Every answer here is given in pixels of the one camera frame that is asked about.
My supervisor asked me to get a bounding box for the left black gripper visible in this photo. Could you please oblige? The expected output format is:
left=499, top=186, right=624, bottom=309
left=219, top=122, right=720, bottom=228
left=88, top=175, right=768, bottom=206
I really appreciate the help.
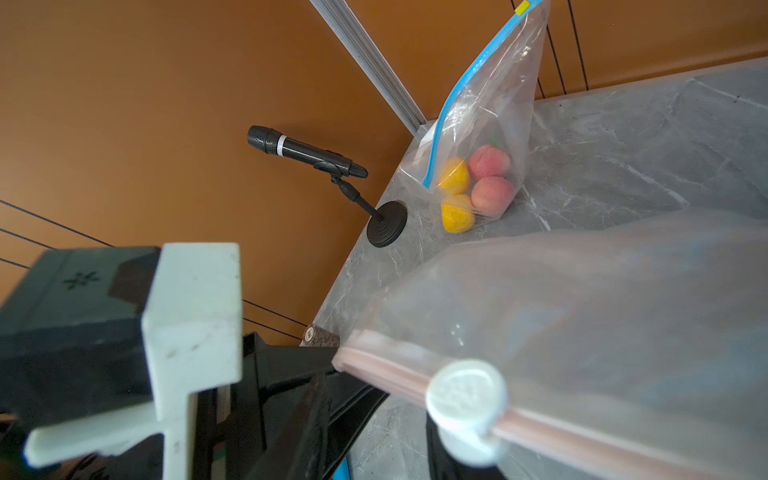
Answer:
left=191, top=333, right=388, bottom=479

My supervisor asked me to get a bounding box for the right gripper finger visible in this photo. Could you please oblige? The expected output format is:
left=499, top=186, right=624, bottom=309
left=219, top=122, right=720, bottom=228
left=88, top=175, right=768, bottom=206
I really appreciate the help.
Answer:
left=425, top=413, right=511, bottom=480

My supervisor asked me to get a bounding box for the pink-dotted zip bag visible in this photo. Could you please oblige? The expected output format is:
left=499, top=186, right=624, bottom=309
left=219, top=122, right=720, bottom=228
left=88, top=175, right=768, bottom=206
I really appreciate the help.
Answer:
left=333, top=210, right=767, bottom=479

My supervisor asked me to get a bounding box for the yellow peach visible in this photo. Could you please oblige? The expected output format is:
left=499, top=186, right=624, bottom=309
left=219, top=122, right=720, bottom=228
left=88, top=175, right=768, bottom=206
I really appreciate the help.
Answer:
left=438, top=157, right=471, bottom=195
left=441, top=194, right=476, bottom=234

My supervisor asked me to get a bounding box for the clear blue-zipper zip bag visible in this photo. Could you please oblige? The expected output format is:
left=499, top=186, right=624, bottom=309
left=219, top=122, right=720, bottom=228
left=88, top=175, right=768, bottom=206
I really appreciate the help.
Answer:
left=397, top=1, right=550, bottom=232

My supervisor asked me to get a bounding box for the pink red peach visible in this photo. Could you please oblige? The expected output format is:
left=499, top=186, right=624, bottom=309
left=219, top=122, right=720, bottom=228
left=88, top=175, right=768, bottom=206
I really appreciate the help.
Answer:
left=469, top=145, right=511, bottom=179

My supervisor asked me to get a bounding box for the blue handheld microphone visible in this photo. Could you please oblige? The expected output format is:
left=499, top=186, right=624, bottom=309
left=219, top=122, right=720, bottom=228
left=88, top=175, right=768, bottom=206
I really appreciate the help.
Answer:
left=332, top=458, right=351, bottom=480

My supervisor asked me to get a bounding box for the small brown round object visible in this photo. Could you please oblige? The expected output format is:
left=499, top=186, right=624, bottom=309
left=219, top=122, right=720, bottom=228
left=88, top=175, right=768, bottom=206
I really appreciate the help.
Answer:
left=300, top=324, right=340, bottom=348

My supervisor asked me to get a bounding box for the black microphone on stand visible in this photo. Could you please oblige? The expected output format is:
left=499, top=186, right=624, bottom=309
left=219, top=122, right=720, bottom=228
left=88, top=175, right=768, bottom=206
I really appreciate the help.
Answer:
left=247, top=125, right=409, bottom=248

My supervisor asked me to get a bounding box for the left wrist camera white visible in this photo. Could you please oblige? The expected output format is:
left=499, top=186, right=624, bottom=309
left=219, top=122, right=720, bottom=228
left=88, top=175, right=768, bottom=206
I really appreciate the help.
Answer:
left=1, top=243, right=243, bottom=479

